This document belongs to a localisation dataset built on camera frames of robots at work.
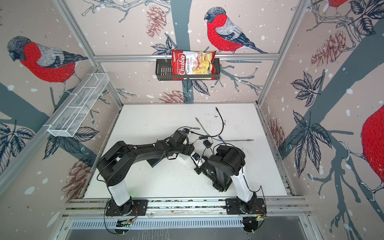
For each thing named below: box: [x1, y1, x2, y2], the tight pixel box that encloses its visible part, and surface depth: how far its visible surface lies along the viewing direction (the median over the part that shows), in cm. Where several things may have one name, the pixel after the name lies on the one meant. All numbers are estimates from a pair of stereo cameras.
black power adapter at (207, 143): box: [203, 139, 212, 149], surface depth 99 cm
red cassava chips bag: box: [171, 49, 217, 81], surface depth 90 cm
